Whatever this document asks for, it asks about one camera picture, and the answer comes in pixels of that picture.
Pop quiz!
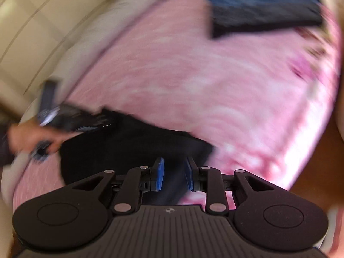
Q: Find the folded dark cloth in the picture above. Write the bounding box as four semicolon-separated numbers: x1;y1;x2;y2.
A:
211;0;324;38

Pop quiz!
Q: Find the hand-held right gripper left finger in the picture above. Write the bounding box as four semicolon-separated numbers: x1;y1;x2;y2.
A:
64;156;165;215

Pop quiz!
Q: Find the black hooded garment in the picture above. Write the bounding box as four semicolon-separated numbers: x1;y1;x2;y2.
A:
59;107;215;206

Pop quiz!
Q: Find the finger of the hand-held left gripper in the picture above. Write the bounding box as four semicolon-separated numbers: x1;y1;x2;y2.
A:
78;119;111;133
79;109;111;121

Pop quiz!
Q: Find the cream wardrobe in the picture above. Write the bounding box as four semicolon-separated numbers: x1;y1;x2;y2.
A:
0;0;151;113

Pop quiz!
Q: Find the pink floral blanket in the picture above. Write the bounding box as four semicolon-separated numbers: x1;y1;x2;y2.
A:
12;0;342;213

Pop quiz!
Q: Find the person's left hand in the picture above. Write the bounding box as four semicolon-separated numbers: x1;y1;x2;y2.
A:
8;119;68;154

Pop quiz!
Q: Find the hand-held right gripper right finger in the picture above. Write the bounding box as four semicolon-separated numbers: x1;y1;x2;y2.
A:
185;156;289;215

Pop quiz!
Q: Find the white striped quilt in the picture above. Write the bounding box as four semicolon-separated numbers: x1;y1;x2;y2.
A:
0;0;168;194

